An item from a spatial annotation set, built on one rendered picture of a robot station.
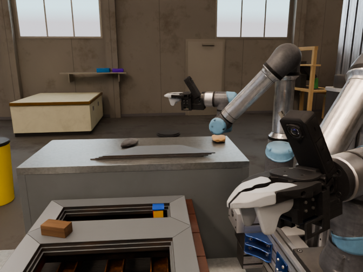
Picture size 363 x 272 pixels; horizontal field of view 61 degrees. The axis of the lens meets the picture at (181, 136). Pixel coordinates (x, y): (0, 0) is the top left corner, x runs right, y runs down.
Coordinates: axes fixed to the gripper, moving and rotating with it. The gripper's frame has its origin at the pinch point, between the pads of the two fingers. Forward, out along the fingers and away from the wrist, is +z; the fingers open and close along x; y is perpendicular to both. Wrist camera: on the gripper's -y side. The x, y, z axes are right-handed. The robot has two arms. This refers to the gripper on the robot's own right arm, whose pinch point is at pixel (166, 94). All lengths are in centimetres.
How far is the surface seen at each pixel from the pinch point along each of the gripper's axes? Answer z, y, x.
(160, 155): 12.0, 39.7, 12.3
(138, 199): 17, 57, -11
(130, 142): 40, 40, 29
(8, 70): 644, 52, 494
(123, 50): 379, 22, 644
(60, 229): 32, 48, -55
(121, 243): 7, 55, -48
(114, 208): 27, 58, -21
